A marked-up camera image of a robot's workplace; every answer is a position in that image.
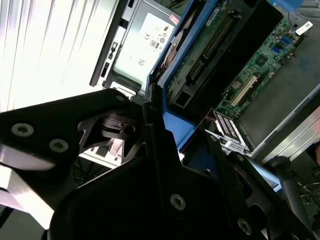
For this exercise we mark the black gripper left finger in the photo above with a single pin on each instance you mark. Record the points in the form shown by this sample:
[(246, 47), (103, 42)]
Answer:
[(45, 115)]

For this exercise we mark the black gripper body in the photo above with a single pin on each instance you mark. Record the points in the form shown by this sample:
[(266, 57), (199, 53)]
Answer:
[(112, 200)]

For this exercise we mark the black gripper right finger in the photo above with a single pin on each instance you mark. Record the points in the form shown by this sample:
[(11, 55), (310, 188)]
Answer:
[(245, 200)]

